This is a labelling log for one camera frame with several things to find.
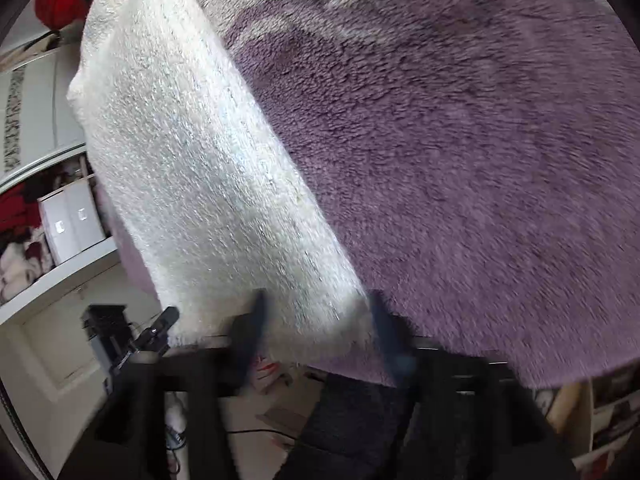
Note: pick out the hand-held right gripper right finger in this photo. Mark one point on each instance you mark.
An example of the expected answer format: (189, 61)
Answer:
(387, 332)

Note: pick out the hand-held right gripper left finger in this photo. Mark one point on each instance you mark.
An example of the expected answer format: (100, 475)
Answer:
(256, 320)

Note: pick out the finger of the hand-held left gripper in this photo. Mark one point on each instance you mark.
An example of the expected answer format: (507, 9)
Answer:
(162, 325)

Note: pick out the white tweed jacket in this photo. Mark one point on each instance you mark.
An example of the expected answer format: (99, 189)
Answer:
(190, 160)

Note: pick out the red and white packet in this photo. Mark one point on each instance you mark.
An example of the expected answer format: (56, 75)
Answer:
(264, 372)

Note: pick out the brown cardboard piece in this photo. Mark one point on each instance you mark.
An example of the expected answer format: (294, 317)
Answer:
(282, 421)

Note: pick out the white fluffy garment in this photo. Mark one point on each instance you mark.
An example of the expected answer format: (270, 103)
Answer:
(20, 270)

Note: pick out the white wardrobe drawer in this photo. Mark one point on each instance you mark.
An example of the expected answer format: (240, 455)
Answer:
(85, 215)
(57, 227)

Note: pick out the red hanging coat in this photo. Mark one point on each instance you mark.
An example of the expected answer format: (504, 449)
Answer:
(15, 210)

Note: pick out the purple floral blanket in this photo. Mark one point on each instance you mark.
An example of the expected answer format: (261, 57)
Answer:
(450, 160)

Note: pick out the white wardrobe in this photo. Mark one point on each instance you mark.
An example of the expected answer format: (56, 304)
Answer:
(40, 110)

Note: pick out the wooden storage shelf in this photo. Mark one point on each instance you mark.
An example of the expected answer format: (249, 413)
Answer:
(605, 420)

